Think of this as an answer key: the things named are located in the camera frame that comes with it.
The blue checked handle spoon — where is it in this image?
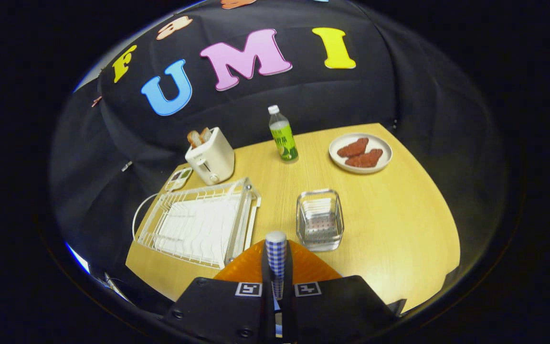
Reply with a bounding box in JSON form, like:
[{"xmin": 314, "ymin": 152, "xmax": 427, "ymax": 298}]
[{"xmin": 265, "ymin": 231, "xmax": 288, "ymax": 301}]

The white divided condiment dish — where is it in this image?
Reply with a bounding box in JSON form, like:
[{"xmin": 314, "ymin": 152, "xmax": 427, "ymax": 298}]
[{"xmin": 165, "ymin": 167, "xmax": 193, "ymax": 192}]

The red meat piece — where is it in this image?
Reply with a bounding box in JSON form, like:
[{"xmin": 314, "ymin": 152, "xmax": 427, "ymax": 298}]
[
  {"xmin": 337, "ymin": 138, "xmax": 370, "ymax": 158},
  {"xmin": 345, "ymin": 149, "xmax": 384, "ymax": 168}
]

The white plate with meat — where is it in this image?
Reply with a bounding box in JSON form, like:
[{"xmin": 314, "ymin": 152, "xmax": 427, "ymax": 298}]
[{"xmin": 328, "ymin": 133, "xmax": 393, "ymax": 174}]

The white wire dish rack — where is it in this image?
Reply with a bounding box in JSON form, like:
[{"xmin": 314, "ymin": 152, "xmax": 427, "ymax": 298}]
[{"xmin": 132, "ymin": 177, "xmax": 262, "ymax": 269}]

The white toaster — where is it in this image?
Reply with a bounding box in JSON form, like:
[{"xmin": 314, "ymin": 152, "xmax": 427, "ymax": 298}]
[{"xmin": 185, "ymin": 127, "xmax": 235, "ymax": 186}]

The black backdrop cloth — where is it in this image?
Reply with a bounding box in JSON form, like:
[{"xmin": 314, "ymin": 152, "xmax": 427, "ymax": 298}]
[{"xmin": 48, "ymin": 0, "xmax": 509, "ymax": 306}]

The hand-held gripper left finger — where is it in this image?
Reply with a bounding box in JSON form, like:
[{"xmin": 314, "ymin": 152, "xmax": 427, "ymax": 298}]
[{"xmin": 164, "ymin": 239, "xmax": 278, "ymax": 344}]

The green label drink bottle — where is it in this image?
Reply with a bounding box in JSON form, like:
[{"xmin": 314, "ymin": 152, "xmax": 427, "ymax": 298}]
[{"xmin": 268, "ymin": 105, "xmax": 299, "ymax": 163}]

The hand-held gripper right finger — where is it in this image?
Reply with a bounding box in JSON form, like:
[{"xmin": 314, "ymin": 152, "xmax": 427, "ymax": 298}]
[{"xmin": 282, "ymin": 239, "xmax": 400, "ymax": 344}]

